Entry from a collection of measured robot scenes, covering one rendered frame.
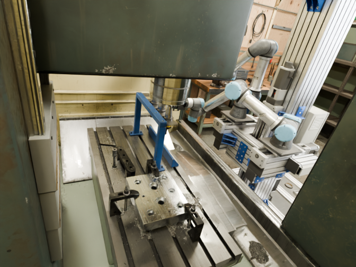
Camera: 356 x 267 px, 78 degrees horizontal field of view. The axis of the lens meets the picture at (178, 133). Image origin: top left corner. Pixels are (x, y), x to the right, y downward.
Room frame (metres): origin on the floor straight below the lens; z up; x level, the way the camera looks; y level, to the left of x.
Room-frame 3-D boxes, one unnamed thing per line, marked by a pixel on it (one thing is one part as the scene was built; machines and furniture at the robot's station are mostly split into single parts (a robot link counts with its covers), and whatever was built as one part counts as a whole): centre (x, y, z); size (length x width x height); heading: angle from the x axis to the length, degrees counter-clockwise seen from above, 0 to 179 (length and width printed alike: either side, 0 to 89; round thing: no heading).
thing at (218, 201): (1.24, -0.18, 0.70); 0.90 x 0.30 x 0.16; 30
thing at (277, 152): (1.44, -0.76, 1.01); 0.36 x 0.22 x 0.06; 120
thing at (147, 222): (0.77, 0.04, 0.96); 0.29 x 0.23 x 0.05; 30
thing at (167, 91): (0.87, 0.07, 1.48); 0.16 x 0.16 x 0.12
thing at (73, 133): (1.43, 0.39, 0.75); 0.89 x 0.70 x 0.26; 120
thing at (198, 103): (1.62, -0.10, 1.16); 0.11 x 0.08 x 0.09; 120
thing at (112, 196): (0.72, 0.18, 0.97); 0.13 x 0.03 x 0.15; 120
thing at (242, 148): (1.60, -0.55, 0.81); 0.09 x 0.01 x 0.18; 30
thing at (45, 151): (0.65, 0.45, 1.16); 0.48 x 0.05 x 0.51; 30
